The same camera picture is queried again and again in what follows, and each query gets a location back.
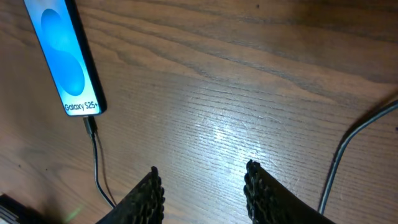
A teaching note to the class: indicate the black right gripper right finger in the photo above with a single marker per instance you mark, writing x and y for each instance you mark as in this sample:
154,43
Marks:
269,202

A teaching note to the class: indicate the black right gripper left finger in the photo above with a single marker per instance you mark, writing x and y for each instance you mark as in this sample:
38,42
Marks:
144,204

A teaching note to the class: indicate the blue Galaxy smartphone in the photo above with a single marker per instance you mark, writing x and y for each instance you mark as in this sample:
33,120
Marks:
63,41

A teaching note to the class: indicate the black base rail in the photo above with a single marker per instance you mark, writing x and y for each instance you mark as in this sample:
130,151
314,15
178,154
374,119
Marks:
13,212

